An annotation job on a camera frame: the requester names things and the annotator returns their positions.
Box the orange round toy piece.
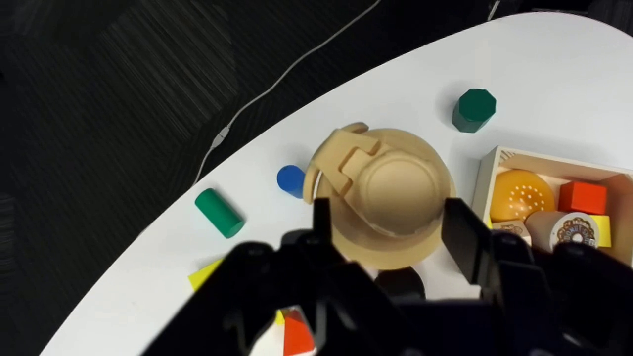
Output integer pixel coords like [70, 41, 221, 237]
[490, 168, 557, 223]

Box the thin white cable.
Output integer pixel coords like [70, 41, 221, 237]
[191, 0, 385, 186]

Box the green wooden cylinder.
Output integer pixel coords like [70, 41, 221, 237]
[191, 186, 246, 241]

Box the beige bottle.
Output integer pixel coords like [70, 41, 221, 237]
[302, 124, 458, 273]

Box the beige bottle lid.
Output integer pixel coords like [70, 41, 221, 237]
[302, 120, 440, 239]

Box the donut print wooden cylinder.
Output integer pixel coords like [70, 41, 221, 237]
[523, 209, 602, 253]

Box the blue round wooden block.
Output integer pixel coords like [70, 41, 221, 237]
[274, 164, 308, 198]

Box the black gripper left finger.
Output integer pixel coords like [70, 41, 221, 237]
[310, 194, 333, 257]

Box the shallow wooden tray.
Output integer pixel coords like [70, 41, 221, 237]
[470, 144, 633, 269]

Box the small yellow wooden block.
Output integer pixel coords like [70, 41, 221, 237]
[581, 213, 612, 251]

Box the black wooden block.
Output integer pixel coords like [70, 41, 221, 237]
[371, 265, 426, 302]

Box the small red wooden block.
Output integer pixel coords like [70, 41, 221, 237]
[557, 180, 610, 217]

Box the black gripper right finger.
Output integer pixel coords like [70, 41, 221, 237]
[438, 194, 496, 287]

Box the green octagonal wooden block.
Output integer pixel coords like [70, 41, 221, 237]
[450, 87, 498, 134]

